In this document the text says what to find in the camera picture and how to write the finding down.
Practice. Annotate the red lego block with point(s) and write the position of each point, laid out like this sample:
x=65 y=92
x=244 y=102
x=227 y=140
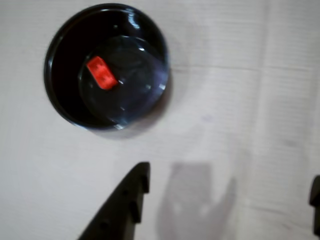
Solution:
x=102 y=73

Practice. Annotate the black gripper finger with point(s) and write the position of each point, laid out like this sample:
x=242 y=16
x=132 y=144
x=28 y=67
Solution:
x=117 y=212
x=315 y=205

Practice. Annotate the black glossy bowl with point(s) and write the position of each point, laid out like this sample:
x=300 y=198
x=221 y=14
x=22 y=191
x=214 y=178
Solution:
x=75 y=87

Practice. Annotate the brown cardboard sheet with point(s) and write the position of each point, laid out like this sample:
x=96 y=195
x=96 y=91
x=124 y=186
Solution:
x=237 y=87

